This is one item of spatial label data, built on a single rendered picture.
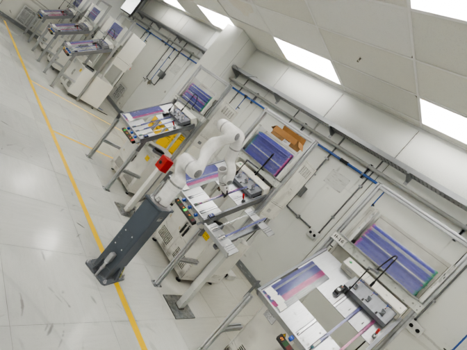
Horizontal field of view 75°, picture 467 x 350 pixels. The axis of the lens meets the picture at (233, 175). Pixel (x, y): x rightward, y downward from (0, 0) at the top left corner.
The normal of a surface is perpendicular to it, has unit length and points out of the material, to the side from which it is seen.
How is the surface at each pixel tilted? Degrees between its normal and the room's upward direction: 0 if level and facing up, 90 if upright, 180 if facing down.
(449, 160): 90
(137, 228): 90
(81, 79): 90
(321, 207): 90
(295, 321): 44
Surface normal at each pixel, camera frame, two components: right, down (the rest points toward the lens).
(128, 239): -0.30, -0.13
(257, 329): -0.53, -0.34
